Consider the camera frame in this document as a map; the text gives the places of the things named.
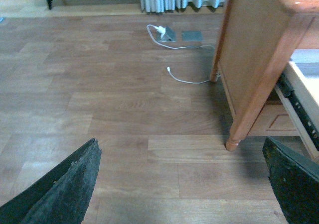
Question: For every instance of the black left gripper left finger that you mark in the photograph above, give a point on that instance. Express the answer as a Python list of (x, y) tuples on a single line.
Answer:
[(62, 195)]

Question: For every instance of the wooden nightstand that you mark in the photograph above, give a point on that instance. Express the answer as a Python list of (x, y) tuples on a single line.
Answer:
[(257, 39)]

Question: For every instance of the white wall plug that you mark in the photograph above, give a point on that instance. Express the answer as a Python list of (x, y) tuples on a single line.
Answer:
[(160, 29)]

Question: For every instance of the closed floor socket cover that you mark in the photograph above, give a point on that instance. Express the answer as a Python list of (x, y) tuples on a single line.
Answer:
[(192, 36)]

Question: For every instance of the open floor socket box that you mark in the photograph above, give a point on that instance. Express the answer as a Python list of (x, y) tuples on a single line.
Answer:
[(169, 36)]

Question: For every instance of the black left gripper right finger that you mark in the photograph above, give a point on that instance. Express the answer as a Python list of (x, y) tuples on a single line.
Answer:
[(295, 182)]

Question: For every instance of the wooden drawer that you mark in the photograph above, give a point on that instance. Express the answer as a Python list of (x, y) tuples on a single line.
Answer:
[(298, 89), (273, 120)]

